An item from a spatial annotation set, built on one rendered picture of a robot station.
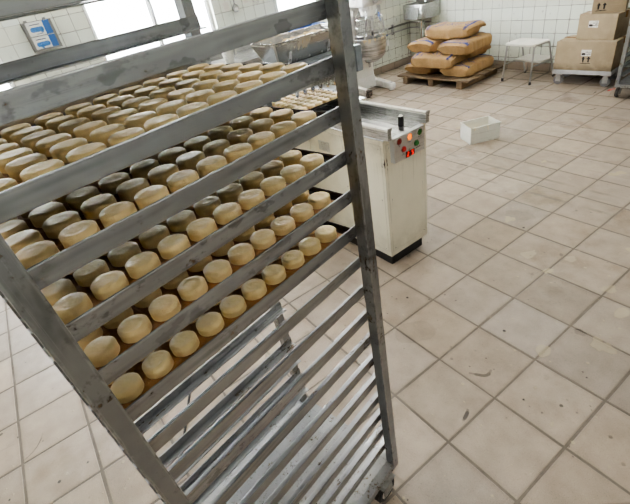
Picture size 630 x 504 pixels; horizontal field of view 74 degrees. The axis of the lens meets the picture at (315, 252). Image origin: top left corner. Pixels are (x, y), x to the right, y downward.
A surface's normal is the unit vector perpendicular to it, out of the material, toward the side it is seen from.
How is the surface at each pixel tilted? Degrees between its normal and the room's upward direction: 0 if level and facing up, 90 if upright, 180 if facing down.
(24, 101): 90
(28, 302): 90
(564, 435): 0
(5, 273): 90
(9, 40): 90
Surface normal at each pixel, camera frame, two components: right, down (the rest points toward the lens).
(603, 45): -0.76, 0.43
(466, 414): -0.17, -0.81
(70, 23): 0.58, 0.38
